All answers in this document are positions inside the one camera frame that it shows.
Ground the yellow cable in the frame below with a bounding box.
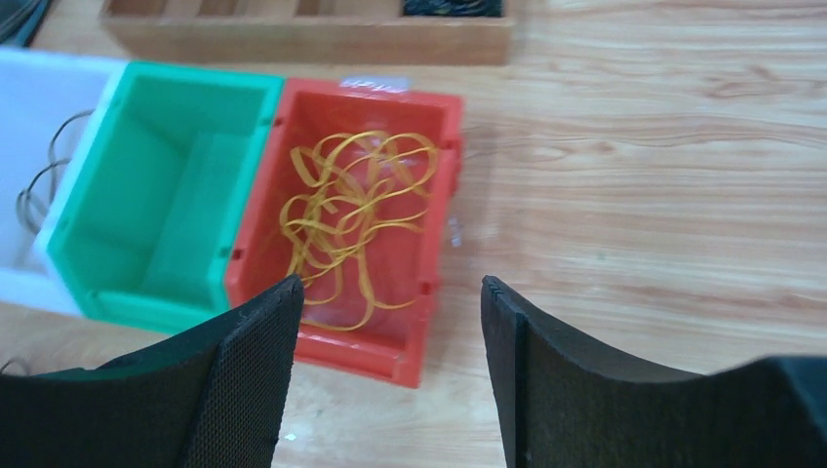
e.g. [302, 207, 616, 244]
[279, 130, 441, 333]

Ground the rolled green tie bottom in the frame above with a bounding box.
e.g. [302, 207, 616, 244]
[402, 0, 503, 18]

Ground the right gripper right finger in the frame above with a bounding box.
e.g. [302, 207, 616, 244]
[481, 276, 826, 467]

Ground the red plastic bin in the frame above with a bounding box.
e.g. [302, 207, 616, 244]
[223, 78, 464, 388]

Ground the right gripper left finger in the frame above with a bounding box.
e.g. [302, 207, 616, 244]
[1, 275, 304, 467]

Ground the green plastic bin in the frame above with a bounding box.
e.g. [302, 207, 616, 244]
[47, 61, 285, 333]

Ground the wooden compartment tray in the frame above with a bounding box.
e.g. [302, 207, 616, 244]
[99, 1, 516, 65]

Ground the brown cable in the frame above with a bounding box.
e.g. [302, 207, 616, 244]
[15, 108, 96, 236]

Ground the white plastic bin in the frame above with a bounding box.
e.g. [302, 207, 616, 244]
[1, 46, 126, 316]

